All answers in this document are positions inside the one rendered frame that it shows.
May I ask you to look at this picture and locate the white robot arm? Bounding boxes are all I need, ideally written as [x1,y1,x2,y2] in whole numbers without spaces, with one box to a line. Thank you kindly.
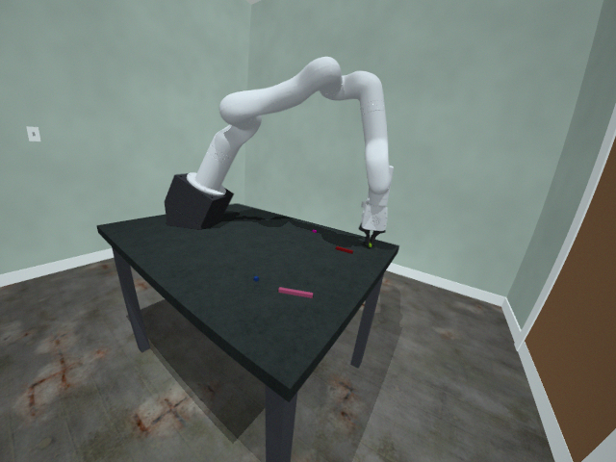
[187,57,394,208]

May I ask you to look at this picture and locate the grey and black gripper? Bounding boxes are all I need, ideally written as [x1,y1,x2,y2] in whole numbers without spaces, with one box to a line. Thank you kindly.
[359,203,388,245]

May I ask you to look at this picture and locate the pink rod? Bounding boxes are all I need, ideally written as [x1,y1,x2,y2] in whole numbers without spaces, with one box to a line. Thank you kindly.
[278,288,313,298]

